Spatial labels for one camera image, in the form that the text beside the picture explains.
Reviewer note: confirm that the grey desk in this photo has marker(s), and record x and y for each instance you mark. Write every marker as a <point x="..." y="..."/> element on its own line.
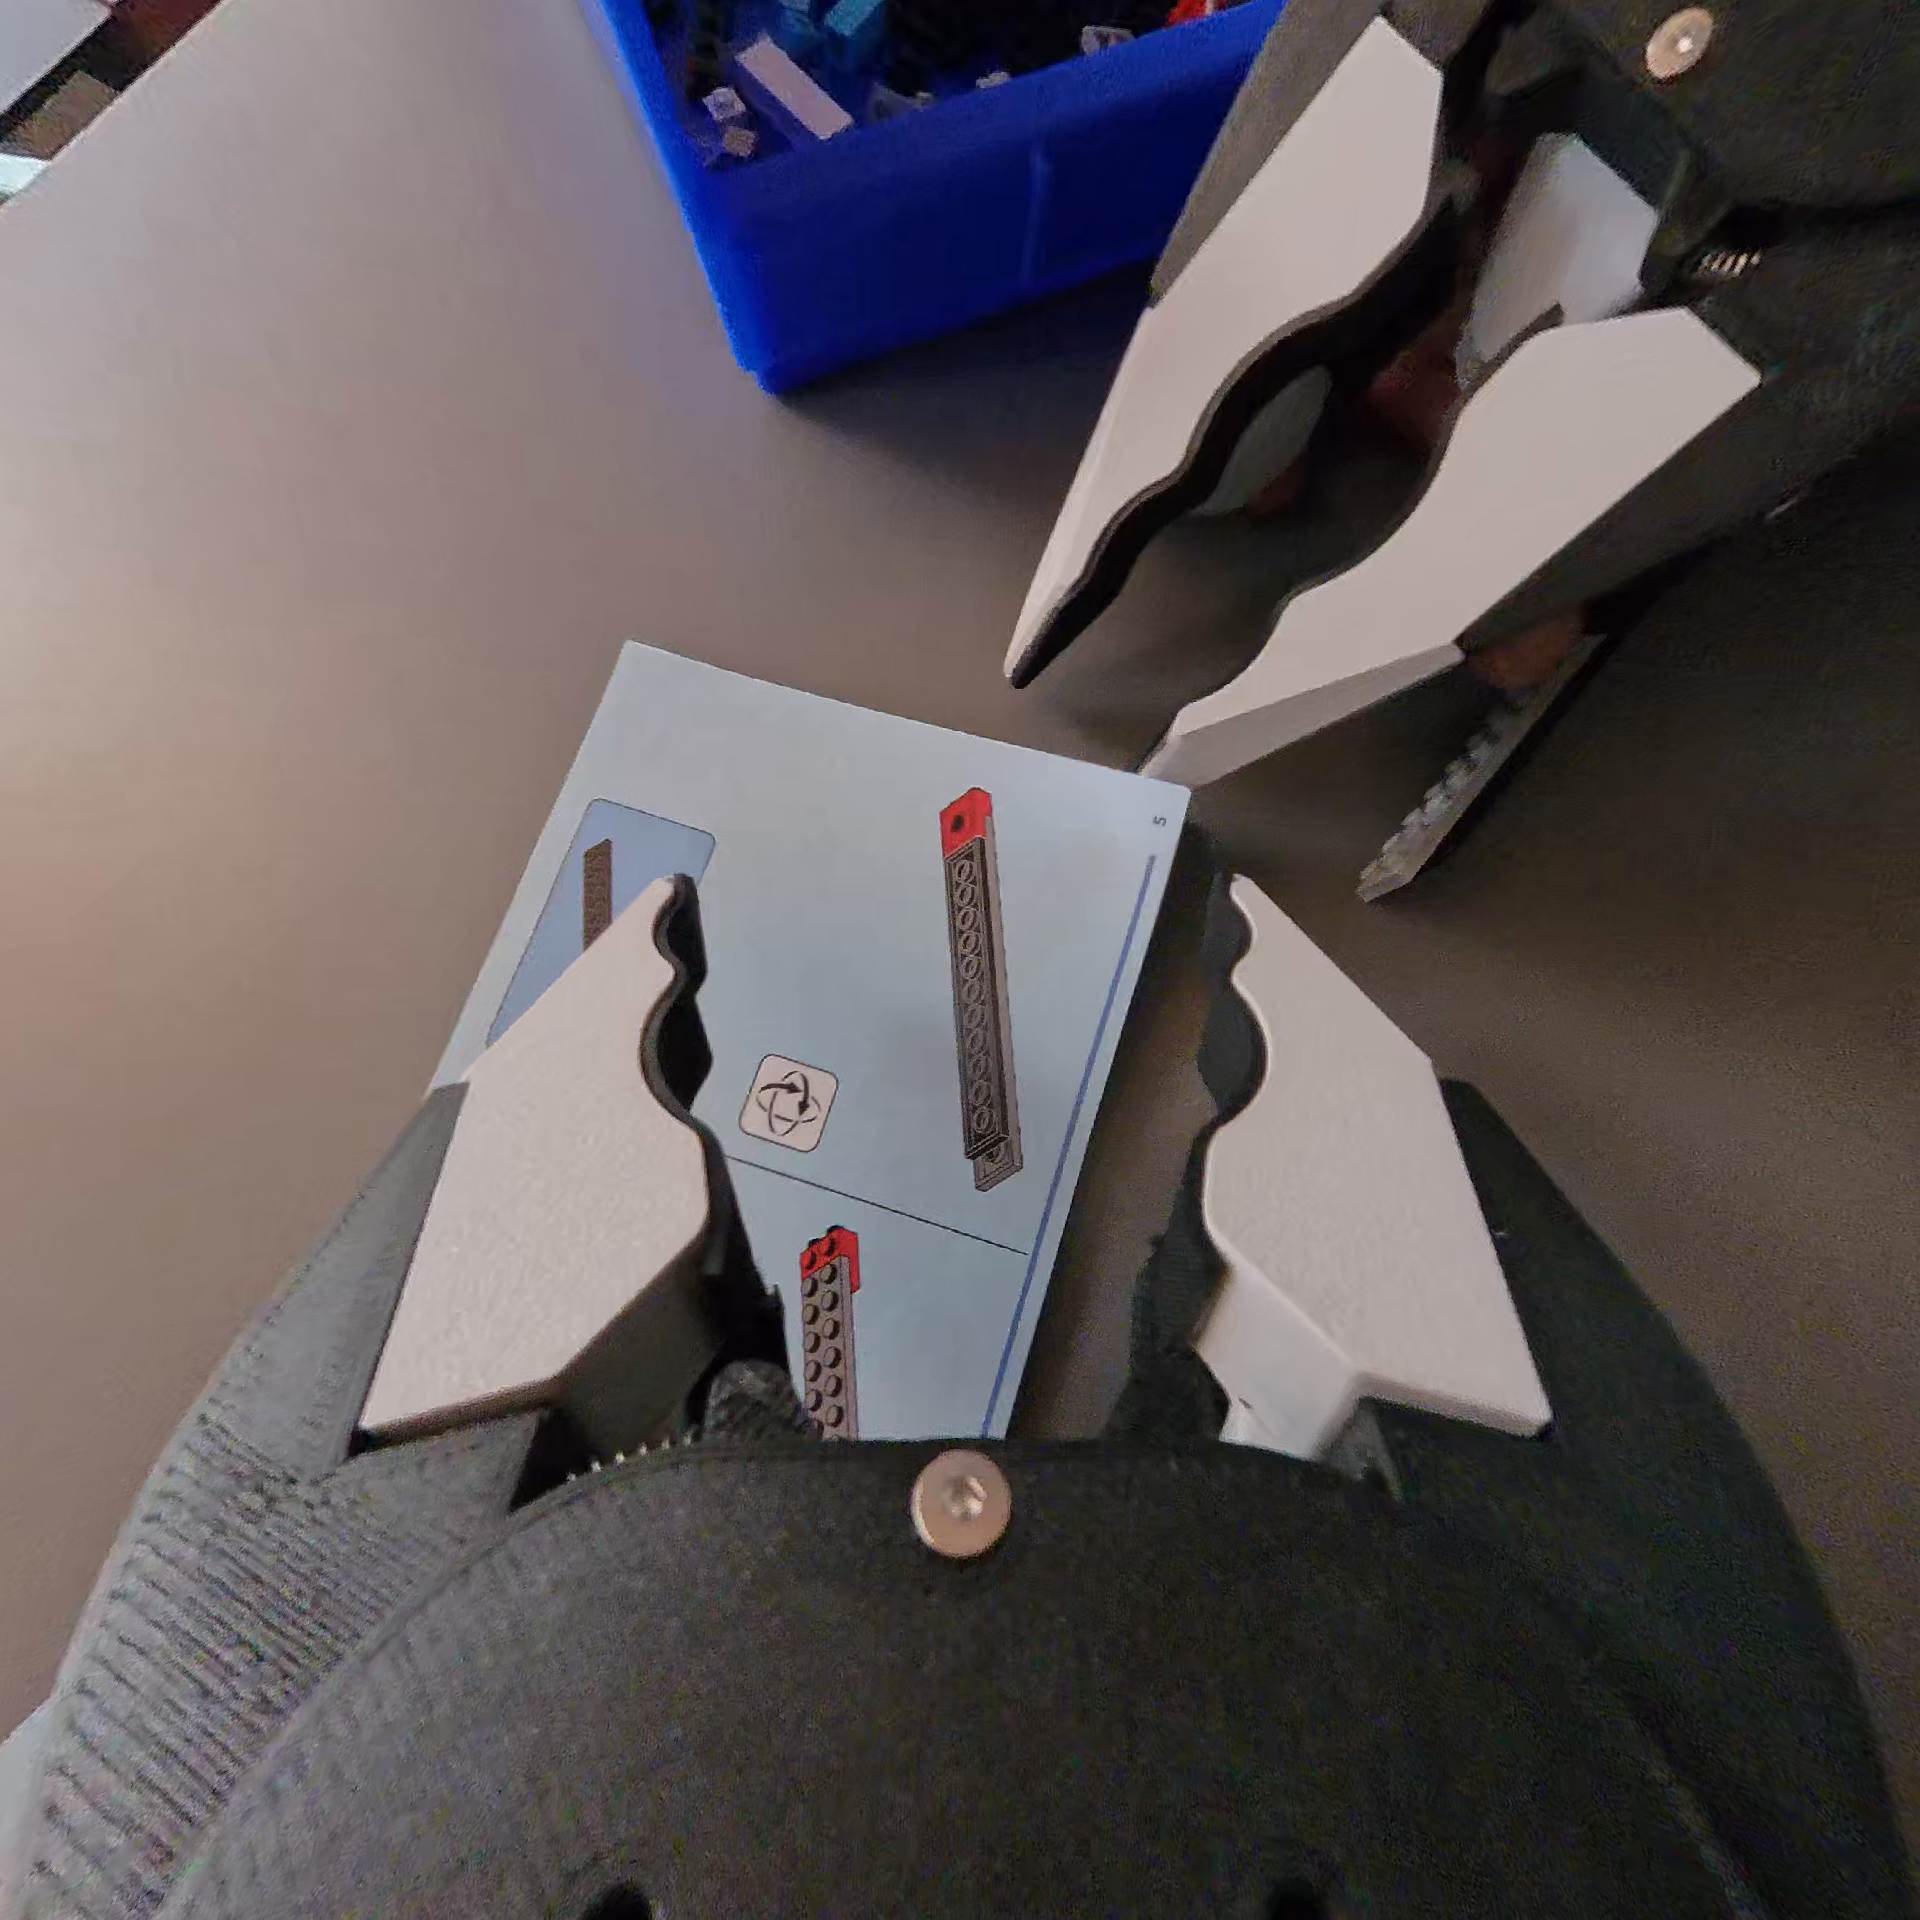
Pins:
<point x="374" y="525"/>

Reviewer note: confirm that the pale blue instruction booklet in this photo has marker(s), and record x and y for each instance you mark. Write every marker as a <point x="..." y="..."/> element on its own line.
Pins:
<point x="840" y="900"/>

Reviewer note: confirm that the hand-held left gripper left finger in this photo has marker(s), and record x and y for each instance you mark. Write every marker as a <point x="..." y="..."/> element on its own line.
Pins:
<point x="554" y="1200"/>

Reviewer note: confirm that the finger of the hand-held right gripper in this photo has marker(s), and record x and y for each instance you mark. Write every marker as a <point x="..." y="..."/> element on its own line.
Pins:
<point x="1276" y="269"/>
<point x="1560" y="481"/>

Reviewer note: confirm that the long grey brick plate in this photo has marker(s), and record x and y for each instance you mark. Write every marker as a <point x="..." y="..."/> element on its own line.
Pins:
<point x="1441" y="817"/>

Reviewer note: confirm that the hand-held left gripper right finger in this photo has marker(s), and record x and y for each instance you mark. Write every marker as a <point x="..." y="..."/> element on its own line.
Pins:
<point x="1349" y="1200"/>

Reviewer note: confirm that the blue plastic bin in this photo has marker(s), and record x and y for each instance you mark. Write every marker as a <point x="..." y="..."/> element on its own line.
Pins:
<point x="930" y="225"/>

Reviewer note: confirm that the pile of toy bricks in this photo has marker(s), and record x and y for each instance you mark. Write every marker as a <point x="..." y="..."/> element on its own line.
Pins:
<point x="840" y="59"/>

